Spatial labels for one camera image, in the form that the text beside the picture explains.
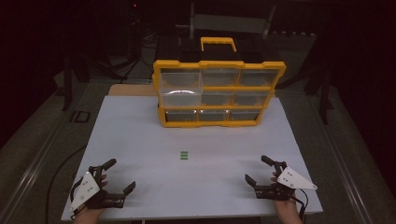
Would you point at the clear plastic drawer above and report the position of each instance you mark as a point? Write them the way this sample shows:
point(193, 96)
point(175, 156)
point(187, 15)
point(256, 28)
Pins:
point(180, 97)

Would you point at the small green block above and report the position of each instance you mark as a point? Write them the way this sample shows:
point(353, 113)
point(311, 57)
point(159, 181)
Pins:
point(184, 152)
point(184, 158)
point(184, 155)

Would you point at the set of small clear bins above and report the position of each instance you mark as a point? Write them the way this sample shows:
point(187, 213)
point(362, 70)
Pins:
point(219, 77)

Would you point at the yellow drawer organizer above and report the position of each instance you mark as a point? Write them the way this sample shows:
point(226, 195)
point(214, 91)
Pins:
point(218, 107)

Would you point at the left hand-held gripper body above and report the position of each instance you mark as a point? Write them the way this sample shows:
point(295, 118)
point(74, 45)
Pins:
point(85, 189)

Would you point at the aluminium floor rail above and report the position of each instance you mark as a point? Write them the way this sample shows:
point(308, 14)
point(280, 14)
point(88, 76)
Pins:
point(342, 174)
point(31, 168)

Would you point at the person's left hand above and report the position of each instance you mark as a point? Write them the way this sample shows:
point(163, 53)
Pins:
point(90, 214)

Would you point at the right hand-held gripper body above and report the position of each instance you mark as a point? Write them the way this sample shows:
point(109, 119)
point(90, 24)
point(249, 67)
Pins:
point(295, 180)

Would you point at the black metal stand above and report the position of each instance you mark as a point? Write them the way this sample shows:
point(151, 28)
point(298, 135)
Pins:
point(67, 90)
point(324, 99)

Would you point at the person's right hand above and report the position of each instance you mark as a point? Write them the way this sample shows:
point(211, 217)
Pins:
point(285, 207)

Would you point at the black tripod stand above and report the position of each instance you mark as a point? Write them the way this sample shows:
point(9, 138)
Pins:
point(136, 37)

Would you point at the grey metal frame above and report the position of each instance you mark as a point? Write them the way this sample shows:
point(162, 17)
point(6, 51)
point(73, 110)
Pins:
point(230, 23)

